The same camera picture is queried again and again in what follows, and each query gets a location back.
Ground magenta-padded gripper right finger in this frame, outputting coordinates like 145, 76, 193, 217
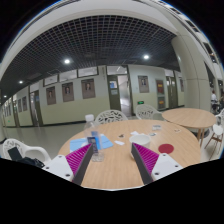
130, 142, 184, 186

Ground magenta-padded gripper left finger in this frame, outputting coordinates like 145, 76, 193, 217
42, 143, 95, 186

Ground clear plastic water bottle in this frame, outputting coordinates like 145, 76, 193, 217
82, 114, 106, 163

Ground blue printed mat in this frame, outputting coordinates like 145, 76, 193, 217
69, 133, 114, 153

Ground white cup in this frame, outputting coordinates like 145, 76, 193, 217
128, 134, 152, 151

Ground flat round red coaster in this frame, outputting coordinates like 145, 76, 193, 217
157, 143, 175, 155

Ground white lattice-back plastic chair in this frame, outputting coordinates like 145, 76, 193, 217
134, 103, 164, 121
94, 109, 129, 125

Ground white plastic armchair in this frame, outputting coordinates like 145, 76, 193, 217
1, 138, 52, 164

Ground black bag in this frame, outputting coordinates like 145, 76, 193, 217
7, 146, 46, 169

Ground round wooden side table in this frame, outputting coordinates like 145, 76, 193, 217
161, 107, 218, 144

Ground closed dark green door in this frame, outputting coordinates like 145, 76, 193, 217
165, 76, 179, 109
29, 90, 44, 128

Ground open dark green door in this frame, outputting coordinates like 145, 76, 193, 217
107, 74, 133, 117

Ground white chair with wooden legs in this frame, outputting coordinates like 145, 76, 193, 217
203, 109, 224, 156

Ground person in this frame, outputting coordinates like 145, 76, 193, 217
210, 89, 219, 113

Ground round ceiling lights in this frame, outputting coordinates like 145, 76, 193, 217
17, 53, 151, 85

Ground framed wall posters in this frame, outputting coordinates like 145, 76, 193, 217
2, 75, 185, 116

